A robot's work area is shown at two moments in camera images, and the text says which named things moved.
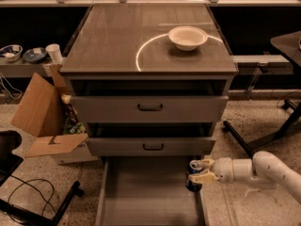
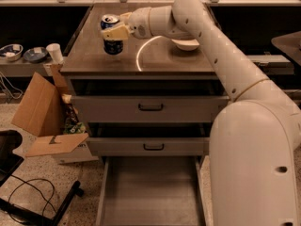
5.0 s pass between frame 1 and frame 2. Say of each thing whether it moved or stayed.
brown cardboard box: stayed
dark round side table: stayed
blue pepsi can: moved
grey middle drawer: stayed
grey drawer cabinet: stayed
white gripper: moved
